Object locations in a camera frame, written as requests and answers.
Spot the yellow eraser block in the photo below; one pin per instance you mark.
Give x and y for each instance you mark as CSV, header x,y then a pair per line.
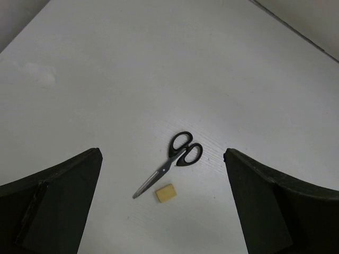
x,y
166,193

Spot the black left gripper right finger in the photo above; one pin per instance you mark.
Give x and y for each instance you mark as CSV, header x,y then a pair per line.
x,y
279,213

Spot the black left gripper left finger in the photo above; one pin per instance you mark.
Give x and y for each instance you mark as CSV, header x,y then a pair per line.
x,y
46,212

